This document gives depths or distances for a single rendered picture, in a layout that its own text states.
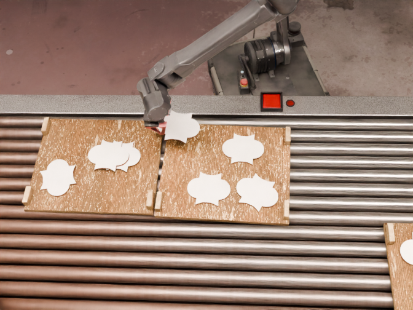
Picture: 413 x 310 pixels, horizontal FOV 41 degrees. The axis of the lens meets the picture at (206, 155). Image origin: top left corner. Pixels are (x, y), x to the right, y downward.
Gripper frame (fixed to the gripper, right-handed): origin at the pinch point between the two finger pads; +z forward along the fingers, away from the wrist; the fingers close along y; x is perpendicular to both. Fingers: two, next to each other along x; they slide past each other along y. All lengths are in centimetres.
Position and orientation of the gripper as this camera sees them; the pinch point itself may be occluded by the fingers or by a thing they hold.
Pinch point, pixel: (163, 123)
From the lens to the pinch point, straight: 173.8
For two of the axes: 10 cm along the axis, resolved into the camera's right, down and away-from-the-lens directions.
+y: 1.2, -8.5, 5.2
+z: 1.9, 5.3, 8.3
